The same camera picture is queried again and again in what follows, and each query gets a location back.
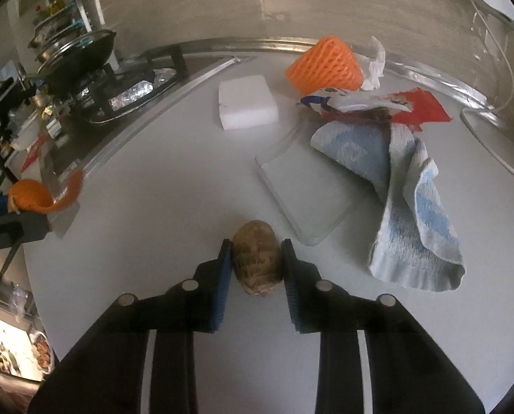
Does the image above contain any red snack wrapper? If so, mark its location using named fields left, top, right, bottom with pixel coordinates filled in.
left=298, top=87, right=454, bottom=135

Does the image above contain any plate of food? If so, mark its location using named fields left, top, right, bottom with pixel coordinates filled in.
left=29, top=331, right=55, bottom=375

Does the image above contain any metal dish rack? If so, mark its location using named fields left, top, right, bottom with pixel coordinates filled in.
left=28, top=0, right=94, bottom=59

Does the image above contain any orange foam fruit net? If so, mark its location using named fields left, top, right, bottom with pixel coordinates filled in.
left=285, top=37, right=365, bottom=95

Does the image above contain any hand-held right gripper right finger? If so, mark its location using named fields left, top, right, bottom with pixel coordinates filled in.
left=281, top=238, right=486, bottom=414

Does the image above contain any crumpled white tissue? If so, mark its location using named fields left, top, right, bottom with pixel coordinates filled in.
left=360, top=36, right=387, bottom=91

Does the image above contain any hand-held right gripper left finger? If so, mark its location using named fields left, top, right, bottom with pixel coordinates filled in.
left=27, top=238, right=234, bottom=414

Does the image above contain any black wok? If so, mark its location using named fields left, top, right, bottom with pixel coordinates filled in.
left=26, top=29, right=116, bottom=96

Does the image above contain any orange peel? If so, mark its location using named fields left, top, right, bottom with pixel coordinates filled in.
left=7, top=169, right=84, bottom=214

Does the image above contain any white foam block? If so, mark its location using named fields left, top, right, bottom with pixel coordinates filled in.
left=218, top=75, right=280, bottom=131

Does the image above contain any gas stove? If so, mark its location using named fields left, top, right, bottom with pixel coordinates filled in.
left=52, top=45, right=188, bottom=124

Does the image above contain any aluminum foil sheet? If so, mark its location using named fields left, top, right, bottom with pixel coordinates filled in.
left=109, top=69, right=177, bottom=110

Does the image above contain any brown taro root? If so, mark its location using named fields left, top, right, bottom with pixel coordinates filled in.
left=232, top=220, right=282, bottom=297

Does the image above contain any white and blue packet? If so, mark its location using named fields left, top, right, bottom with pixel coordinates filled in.
left=298, top=86, right=406, bottom=115

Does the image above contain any blue and white towel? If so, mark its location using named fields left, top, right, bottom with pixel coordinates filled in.
left=311, top=121, right=465, bottom=292

